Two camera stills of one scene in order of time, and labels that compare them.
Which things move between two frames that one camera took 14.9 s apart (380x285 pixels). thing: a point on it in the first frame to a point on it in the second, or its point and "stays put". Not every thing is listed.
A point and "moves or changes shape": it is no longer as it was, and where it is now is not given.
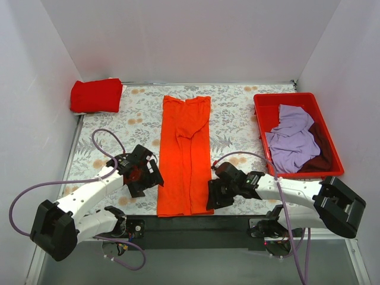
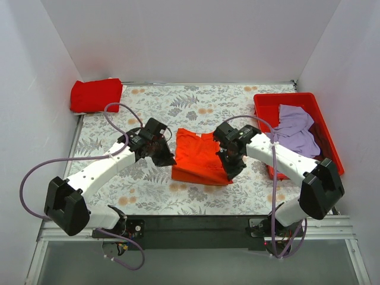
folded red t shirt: x=102 y=95 stays put
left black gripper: x=145 y=182 to x=158 y=149
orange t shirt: x=184 y=156 moves or changes shape
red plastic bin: x=267 y=111 stays put
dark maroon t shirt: x=325 y=161 stays put
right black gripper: x=218 y=193 to x=229 y=155
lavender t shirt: x=291 y=143 stays put
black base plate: x=196 y=233 stays put
